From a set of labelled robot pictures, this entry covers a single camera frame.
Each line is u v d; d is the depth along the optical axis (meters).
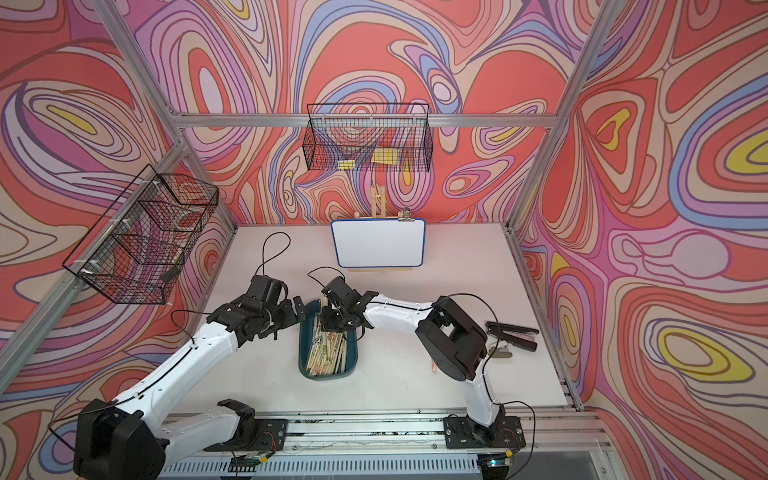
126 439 0.38
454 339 0.51
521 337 0.88
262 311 0.62
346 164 0.82
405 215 0.86
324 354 0.84
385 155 0.90
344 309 0.69
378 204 1.17
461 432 0.72
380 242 0.96
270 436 0.72
